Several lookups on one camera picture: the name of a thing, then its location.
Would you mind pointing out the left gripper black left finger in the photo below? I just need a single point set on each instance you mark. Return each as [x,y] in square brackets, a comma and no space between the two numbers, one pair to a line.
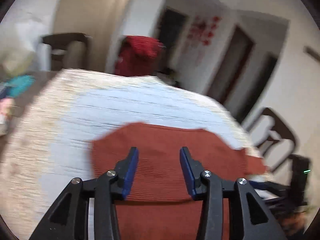
[67,217]

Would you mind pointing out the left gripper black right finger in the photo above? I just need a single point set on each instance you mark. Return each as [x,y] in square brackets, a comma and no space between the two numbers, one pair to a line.
[249,217]

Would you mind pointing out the rust red knit sweater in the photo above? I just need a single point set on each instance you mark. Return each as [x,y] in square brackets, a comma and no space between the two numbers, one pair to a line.
[172,169]

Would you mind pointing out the person's right hand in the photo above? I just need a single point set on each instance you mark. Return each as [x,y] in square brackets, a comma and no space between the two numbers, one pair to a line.
[293,223]

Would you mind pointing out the dark wooden chair right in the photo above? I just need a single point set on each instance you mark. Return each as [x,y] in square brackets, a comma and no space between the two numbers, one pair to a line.
[278,132]

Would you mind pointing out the dark wooden chair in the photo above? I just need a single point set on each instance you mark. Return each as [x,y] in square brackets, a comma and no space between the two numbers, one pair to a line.
[278,132]
[60,49]

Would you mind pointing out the cream lace tablecloth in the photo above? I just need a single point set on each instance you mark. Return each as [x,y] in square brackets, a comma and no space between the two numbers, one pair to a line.
[26,155]

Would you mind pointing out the red checkered cloth on chair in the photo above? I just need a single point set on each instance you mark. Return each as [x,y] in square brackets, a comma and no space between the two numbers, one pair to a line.
[137,56]

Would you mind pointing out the teal glittery pouch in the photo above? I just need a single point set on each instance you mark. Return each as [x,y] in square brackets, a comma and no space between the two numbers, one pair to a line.
[18,85]

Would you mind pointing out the dark wooden chair far left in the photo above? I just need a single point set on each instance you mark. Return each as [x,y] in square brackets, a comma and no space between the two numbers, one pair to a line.
[60,49]

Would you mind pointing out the red Chinese knot decorations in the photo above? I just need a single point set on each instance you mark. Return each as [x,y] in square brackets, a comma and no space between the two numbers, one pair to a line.
[202,30]

